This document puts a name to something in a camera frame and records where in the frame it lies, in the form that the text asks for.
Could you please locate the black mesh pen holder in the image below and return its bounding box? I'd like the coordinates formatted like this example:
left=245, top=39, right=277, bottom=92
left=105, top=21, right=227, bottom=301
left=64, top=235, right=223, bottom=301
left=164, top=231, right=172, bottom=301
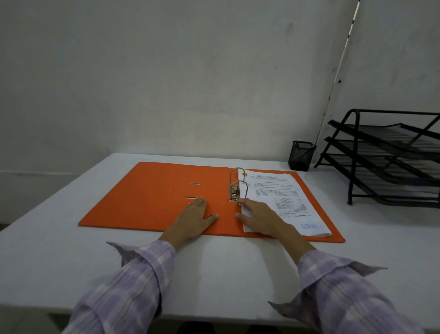
left=288, top=140, right=317, bottom=172

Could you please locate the metal lever arch ring mechanism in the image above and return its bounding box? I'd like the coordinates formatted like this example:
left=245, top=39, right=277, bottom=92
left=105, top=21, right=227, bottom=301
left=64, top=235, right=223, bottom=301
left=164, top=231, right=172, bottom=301
left=228, top=167, right=249, bottom=203

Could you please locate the person's left forearm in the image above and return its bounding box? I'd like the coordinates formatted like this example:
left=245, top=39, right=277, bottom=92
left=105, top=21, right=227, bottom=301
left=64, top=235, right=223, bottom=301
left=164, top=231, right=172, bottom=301
left=62, top=231, right=188, bottom=334

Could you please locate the person's left hand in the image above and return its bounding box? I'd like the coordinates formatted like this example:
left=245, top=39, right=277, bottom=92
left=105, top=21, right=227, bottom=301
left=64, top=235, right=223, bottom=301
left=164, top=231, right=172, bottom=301
left=164, top=197, right=220, bottom=244

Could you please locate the person's right hand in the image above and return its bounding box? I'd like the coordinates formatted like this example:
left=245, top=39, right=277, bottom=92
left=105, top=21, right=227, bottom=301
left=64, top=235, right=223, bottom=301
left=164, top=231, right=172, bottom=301
left=235, top=198, right=293, bottom=239

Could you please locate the thin wall cable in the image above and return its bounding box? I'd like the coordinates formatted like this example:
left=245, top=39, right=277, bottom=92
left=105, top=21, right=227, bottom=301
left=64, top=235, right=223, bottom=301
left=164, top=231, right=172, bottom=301
left=314, top=0, right=361, bottom=147

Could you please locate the person's right forearm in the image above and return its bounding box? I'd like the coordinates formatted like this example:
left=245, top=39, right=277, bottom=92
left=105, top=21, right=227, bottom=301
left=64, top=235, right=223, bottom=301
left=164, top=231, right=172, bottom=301
left=268, top=225, right=427, bottom=334

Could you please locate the orange lever arch binder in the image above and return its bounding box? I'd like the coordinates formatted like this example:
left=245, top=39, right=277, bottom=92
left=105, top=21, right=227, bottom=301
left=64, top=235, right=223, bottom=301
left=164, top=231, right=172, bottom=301
left=78, top=162, right=345, bottom=243

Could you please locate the black mesh three-tier document tray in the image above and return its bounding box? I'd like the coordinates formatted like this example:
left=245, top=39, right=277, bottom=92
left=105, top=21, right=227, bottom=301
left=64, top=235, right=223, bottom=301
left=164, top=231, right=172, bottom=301
left=314, top=109, right=440, bottom=209

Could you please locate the stack of printed paper sheets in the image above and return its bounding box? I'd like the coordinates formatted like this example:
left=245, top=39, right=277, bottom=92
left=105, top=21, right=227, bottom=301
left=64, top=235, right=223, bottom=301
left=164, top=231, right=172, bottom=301
left=238, top=169, right=332, bottom=238

